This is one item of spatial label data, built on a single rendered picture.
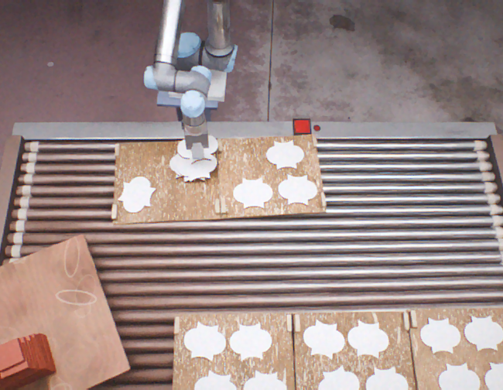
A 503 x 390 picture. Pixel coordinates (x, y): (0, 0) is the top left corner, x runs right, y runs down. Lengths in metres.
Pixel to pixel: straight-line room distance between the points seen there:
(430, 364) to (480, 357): 0.18
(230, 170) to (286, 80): 1.54
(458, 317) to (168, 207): 1.15
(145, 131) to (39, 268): 0.70
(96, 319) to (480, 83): 2.99
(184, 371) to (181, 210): 0.59
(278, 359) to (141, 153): 0.96
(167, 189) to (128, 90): 1.54
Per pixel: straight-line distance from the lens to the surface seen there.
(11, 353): 1.56
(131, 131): 2.14
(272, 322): 1.80
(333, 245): 1.92
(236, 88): 3.35
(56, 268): 1.83
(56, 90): 3.53
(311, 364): 1.80
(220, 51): 2.04
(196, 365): 1.78
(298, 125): 2.12
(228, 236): 1.89
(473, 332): 1.98
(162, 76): 1.71
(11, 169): 2.15
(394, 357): 1.87
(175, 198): 1.94
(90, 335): 1.74
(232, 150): 2.03
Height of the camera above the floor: 2.71
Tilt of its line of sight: 66 degrees down
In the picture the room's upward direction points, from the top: 6 degrees clockwise
